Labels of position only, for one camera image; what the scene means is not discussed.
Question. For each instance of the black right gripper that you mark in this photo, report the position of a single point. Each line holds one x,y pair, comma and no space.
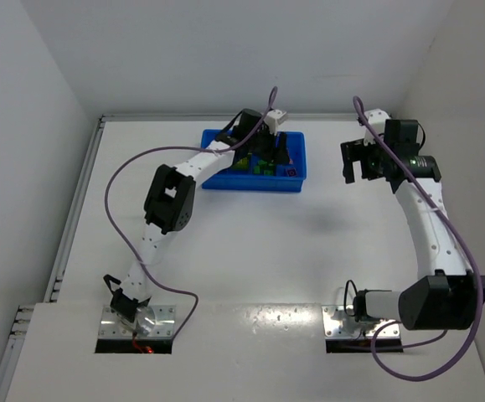
358,158

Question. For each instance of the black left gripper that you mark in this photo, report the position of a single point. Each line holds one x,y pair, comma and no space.
270,146

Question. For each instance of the purple flower lego piece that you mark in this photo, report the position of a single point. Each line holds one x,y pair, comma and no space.
290,172

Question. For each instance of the lime lego brick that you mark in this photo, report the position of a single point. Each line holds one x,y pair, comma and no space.
242,165

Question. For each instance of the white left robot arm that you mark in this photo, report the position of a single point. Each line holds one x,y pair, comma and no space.
168,206

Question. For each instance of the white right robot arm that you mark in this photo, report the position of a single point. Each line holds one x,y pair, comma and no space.
444,297

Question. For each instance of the green lego pile in tray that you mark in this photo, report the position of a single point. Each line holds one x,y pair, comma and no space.
262,167

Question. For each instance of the blue divided plastic tray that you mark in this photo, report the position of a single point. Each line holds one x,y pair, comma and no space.
228,179

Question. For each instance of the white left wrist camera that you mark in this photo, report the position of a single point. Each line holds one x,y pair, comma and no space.
274,118

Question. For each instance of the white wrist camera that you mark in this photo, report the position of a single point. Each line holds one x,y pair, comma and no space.
377,118
274,118

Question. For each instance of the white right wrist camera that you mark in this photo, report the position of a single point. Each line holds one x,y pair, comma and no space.
377,118

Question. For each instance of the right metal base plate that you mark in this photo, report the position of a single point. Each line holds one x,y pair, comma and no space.
340,324

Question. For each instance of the metal base plate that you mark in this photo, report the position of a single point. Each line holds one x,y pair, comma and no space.
340,324
154,322

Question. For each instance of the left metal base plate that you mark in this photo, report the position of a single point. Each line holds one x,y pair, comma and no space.
154,322

